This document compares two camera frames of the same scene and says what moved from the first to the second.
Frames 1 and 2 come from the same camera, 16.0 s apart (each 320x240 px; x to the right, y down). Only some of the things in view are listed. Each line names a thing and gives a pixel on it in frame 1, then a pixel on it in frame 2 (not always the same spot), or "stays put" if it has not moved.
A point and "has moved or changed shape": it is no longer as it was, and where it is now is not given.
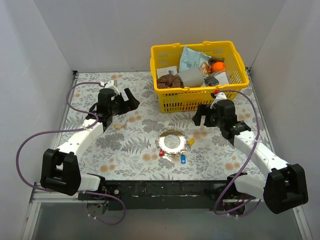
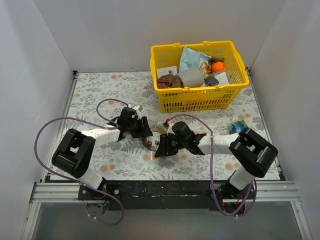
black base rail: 210,195 stays put
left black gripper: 124,103 -> 141,127
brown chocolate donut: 168,81 stays put
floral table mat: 142,144 stays put
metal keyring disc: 184,144 has moved or changed shape
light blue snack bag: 191,59 stays put
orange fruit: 218,66 stays put
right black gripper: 205,117 -> 169,144
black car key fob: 211,81 stays put
